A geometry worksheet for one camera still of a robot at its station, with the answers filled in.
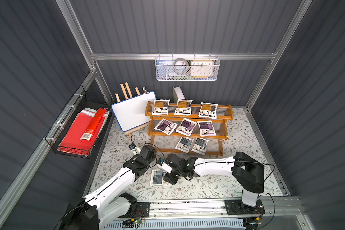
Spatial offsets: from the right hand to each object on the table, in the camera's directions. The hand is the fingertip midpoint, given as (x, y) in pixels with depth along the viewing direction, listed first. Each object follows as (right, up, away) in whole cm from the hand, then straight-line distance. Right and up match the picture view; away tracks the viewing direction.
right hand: (166, 178), depth 81 cm
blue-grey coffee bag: (+12, +17, +15) cm, 26 cm away
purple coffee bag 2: (+12, +29, +8) cm, 33 cm away
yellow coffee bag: (-3, +41, -1) cm, 41 cm away
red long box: (-37, +27, -12) cm, 47 cm away
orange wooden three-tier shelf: (-4, +18, +19) cm, 27 cm away
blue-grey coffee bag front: (-5, -1, +2) cm, 6 cm away
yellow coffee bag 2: (+10, +41, -2) cm, 42 cm away
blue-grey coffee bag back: (+22, +16, +13) cm, 30 cm away
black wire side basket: (-46, +44, -3) cm, 64 cm away
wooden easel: (-26, +50, +7) cm, 57 cm away
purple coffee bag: (0, +30, +6) cm, 30 cm away
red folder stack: (-44, +22, -14) cm, 51 cm away
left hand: (-10, +12, +3) cm, 16 cm away
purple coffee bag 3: (+25, +28, +6) cm, 38 cm away
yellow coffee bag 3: (+23, +39, -4) cm, 46 cm away
